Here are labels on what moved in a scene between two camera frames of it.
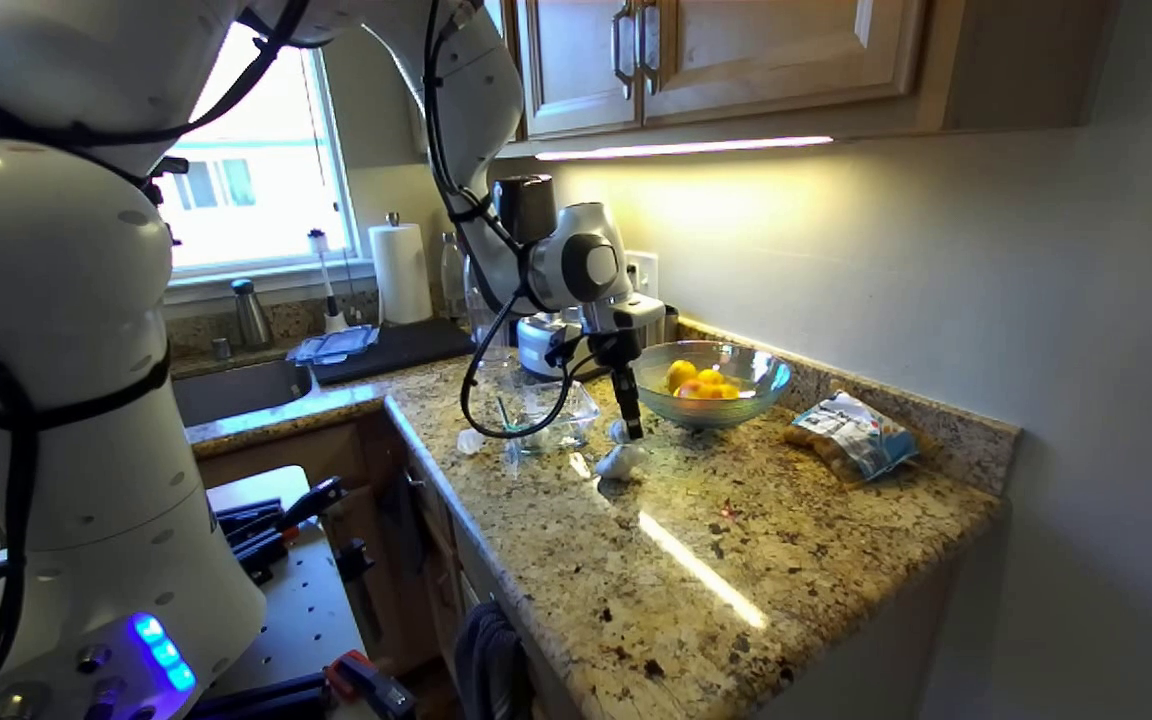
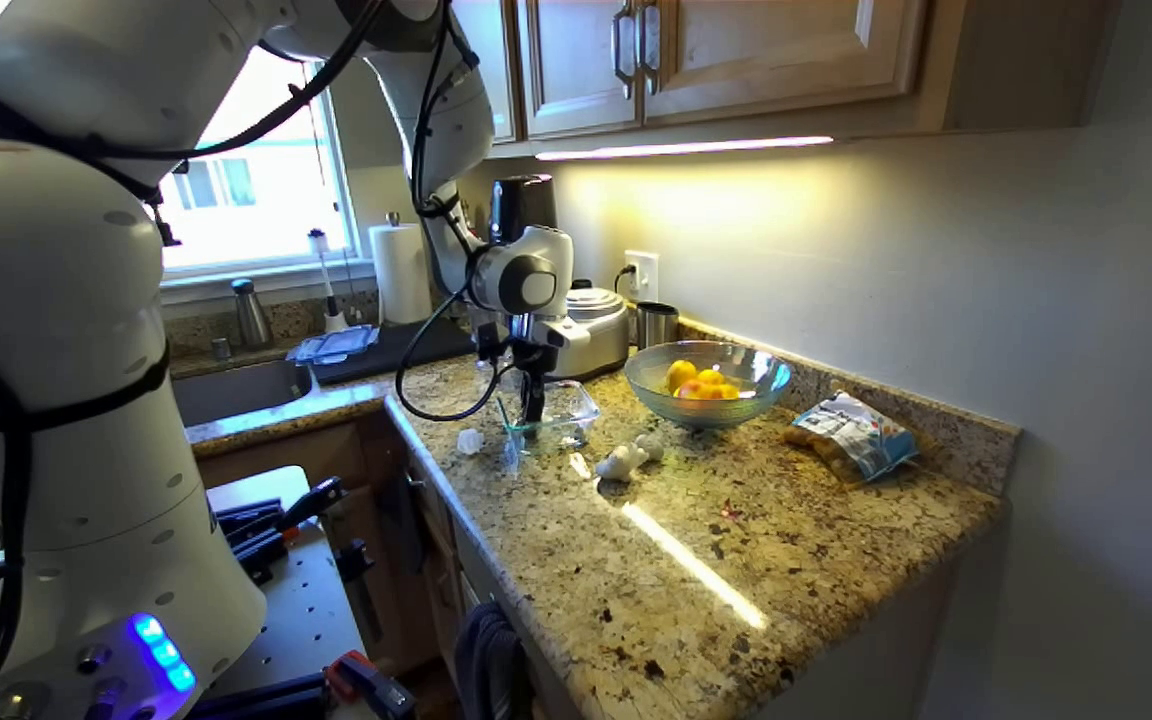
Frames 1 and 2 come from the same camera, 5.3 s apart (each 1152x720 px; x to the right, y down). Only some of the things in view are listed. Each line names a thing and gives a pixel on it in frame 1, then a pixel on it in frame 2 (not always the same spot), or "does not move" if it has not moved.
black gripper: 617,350 → 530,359
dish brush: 335,322 does not move
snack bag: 856,435 does not move
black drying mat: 399,345 does not move
